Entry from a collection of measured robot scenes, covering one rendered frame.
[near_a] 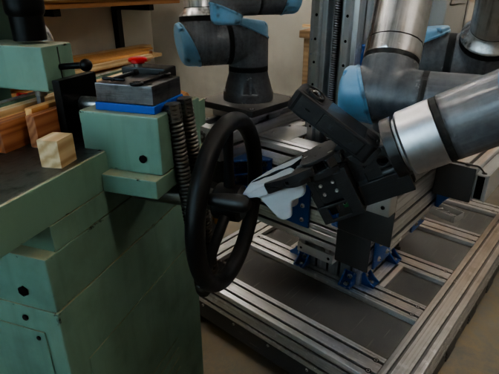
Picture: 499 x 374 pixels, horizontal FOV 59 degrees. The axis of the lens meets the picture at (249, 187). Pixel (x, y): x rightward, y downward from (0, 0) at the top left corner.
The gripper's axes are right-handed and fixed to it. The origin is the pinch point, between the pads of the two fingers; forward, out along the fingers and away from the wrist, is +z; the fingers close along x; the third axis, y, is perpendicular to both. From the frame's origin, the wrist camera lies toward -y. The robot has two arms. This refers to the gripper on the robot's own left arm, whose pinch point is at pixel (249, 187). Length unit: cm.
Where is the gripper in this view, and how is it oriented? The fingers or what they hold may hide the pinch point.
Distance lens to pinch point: 58.9
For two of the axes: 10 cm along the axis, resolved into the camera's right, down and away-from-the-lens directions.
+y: 4.7, 8.5, 2.3
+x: 3.2, -4.1, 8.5
